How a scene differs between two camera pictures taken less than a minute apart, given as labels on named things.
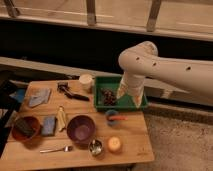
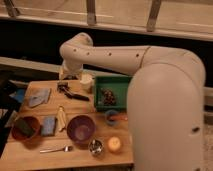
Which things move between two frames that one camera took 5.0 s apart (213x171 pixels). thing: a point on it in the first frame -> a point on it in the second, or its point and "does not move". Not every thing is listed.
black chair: x=8 y=106 does not move
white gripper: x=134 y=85 -> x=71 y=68
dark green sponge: x=22 y=125 does not move
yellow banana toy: x=61 y=118 does not move
